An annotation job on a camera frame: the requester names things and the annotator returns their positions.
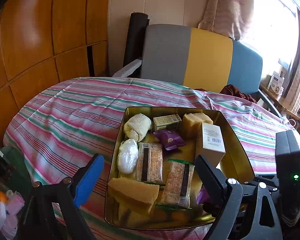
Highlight striped tablecloth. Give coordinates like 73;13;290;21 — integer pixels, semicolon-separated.
3;77;291;239

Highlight cracker pack green ends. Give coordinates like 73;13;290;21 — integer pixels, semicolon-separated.
158;159;195;209

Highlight dark red gold tin box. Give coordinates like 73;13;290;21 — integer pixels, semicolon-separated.
104;107;255;231

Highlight dark red cloth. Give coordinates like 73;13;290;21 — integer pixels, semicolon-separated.
220;85;257;103

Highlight black rolled mat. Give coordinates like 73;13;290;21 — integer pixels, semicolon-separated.
123;12;149;66

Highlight pink white toiletry clutter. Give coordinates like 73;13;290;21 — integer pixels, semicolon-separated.
0;190;25;239

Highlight beige curtain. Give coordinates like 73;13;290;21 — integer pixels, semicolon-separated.
198;0;254;41

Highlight white cotton ball bag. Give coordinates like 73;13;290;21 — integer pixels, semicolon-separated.
117;139;139;174

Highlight grey yellow blue chair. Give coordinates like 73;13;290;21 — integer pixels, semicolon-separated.
114;24;281;116

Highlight purple snack packet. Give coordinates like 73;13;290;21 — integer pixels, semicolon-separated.
154;130;186;151
196;187;210;205

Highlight white sock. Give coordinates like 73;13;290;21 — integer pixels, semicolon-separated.
123;113;152;142

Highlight white cardboard box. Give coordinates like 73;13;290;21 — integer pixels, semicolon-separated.
196;122;225;167

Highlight small yellow sponge piece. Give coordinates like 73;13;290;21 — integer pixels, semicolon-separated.
150;204;205;223

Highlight wooden wardrobe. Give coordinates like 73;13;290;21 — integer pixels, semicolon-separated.
0;0;109;146

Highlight large yellow sponge block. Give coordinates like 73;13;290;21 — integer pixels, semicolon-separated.
181;113;213;139

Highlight green white small box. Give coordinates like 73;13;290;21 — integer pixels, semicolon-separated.
153;114;181;132

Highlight wooden desk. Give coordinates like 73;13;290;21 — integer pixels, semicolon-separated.
260;84;300;134

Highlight white product box on desk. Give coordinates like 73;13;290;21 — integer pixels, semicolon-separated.
267;72;285;95

